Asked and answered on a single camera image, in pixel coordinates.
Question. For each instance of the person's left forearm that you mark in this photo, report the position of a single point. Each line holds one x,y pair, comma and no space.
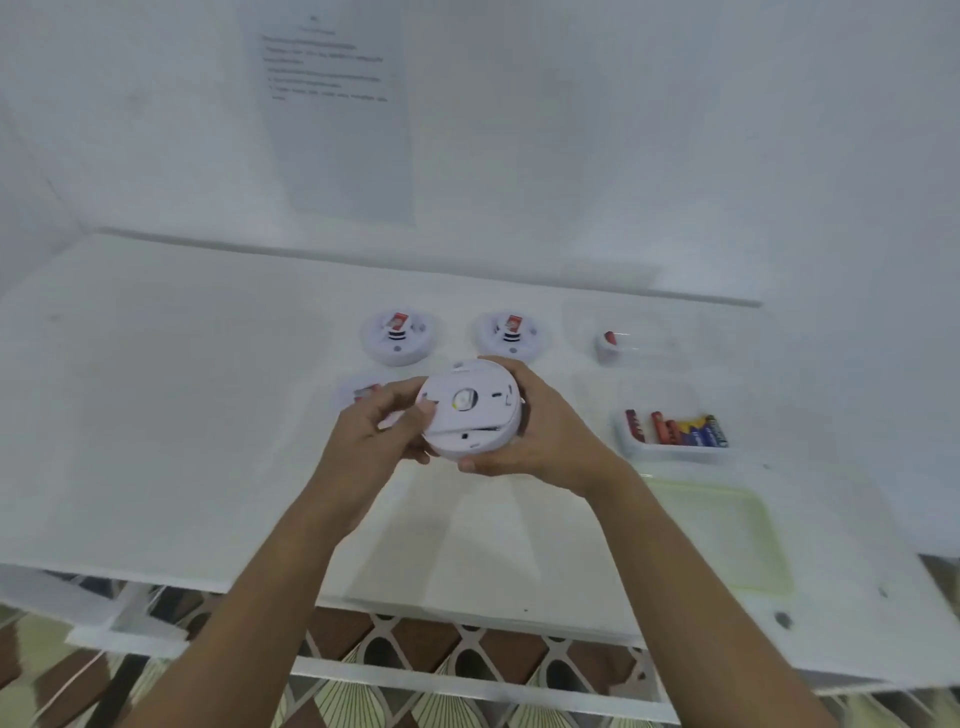
240,622

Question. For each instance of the large clear plastic container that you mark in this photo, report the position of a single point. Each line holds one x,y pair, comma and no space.
675,397

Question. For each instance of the white metal table frame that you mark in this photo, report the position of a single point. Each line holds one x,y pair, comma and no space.
75,604

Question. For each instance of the white round smoke detector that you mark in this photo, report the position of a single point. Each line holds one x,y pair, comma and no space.
397,351
510,349
472,444
349,390

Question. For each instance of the person's left hand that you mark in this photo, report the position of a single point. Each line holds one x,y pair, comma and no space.
367,450

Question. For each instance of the large green-rimmed clear lid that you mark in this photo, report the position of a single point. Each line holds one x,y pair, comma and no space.
720,532

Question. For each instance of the printed white paper sheet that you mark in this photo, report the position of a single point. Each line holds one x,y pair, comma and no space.
337,150

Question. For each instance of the person's right forearm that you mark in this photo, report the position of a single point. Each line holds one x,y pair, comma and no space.
697,615

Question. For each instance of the person's right hand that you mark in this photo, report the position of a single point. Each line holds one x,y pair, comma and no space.
562,442

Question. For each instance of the clear battery container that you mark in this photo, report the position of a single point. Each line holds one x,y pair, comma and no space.
675,337

